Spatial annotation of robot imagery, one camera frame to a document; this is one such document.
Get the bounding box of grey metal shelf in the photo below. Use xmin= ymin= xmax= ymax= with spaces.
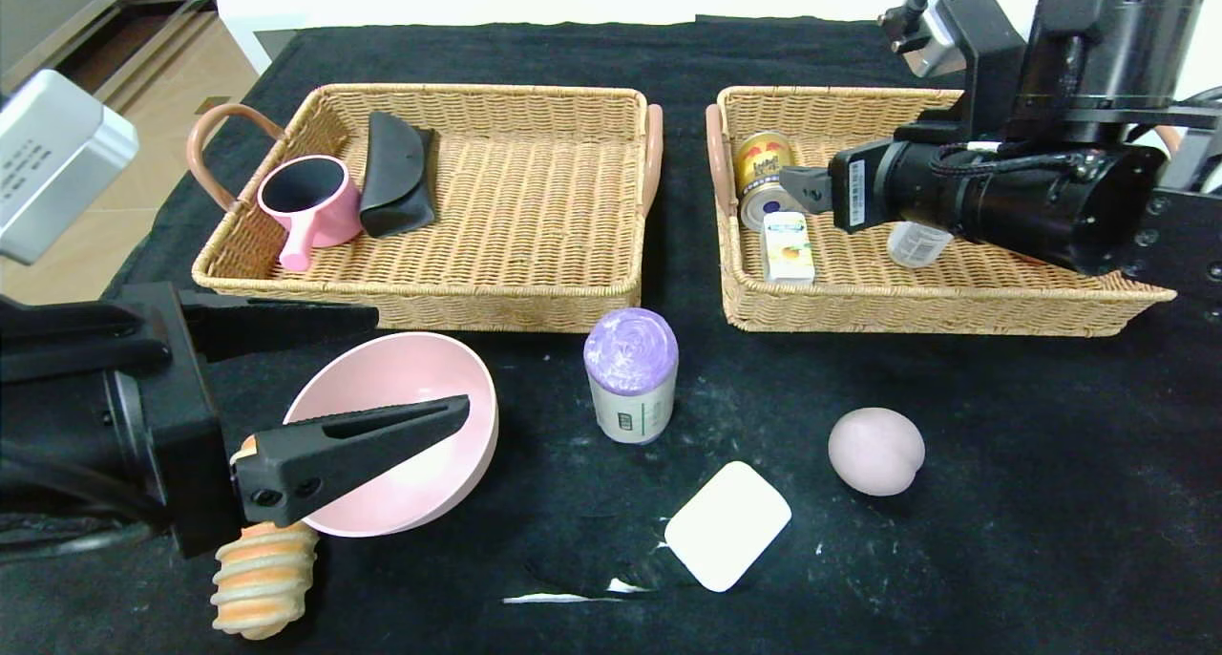
xmin=0 ymin=0 xmax=222 ymax=112

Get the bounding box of striped orange bread roll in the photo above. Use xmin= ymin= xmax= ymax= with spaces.
xmin=212 ymin=435 xmax=320 ymax=641

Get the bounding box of small white juice carton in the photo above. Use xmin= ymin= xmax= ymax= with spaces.
xmin=761 ymin=211 xmax=817 ymax=285

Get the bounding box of black left camera cable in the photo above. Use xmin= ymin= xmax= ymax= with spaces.
xmin=0 ymin=431 xmax=178 ymax=556

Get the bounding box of purple-lidded white jar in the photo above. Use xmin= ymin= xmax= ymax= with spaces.
xmin=583 ymin=308 xmax=680 ymax=446

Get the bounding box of black right camera cable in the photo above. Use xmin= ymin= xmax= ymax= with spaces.
xmin=878 ymin=0 xmax=960 ymax=40

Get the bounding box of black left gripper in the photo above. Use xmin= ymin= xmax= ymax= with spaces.
xmin=0 ymin=281 xmax=471 ymax=560

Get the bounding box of pink bowl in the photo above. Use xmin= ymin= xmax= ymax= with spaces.
xmin=284 ymin=332 xmax=500 ymax=539

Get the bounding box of blue cap spray can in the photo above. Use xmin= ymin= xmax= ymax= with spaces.
xmin=887 ymin=221 xmax=956 ymax=269

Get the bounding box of white soap bar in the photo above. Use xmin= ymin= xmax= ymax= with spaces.
xmin=664 ymin=461 xmax=793 ymax=594

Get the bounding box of black camera cable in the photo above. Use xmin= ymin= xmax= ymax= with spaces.
xmin=878 ymin=0 xmax=960 ymax=40
xmin=0 ymin=431 xmax=178 ymax=556

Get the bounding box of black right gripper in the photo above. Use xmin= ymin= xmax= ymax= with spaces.
xmin=779 ymin=138 xmax=939 ymax=234

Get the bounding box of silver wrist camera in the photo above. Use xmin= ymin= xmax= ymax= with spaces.
xmin=897 ymin=8 xmax=973 ymax=79
xmin=0 ymin=70 xmax=139 ymax=264

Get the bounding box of wicker basket holding pink mug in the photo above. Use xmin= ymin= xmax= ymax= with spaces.
xmin=188 ymin=84 xmax=664 ymax=335

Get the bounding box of black glasses case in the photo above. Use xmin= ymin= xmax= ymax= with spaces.
xmin=359 ymin=111 xmax=440 ymax=241

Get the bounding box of gold drink can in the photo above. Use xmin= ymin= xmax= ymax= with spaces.
xmin=732 ymin=131 xmax=805 ymax=233

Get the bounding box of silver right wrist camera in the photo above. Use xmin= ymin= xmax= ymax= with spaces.
xmin=897 ymin=8 xmax=973 ymax=79

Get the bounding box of mauve round peach bun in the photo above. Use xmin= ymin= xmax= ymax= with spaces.
xmin=827 ymin=408 xmax=925 ymax=498

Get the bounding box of pink mug with handle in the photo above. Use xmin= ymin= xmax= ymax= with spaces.
xmin=258 ymin=156 xmax=365 ymax=275

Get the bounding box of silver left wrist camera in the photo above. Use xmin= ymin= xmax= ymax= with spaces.
xmin=0 ymin=70 xmax=139 ymax=264

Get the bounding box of wicker basket holding food items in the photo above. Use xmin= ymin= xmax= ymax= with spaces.
xmin=705 ymin=87 xmax=1185 ymax=339

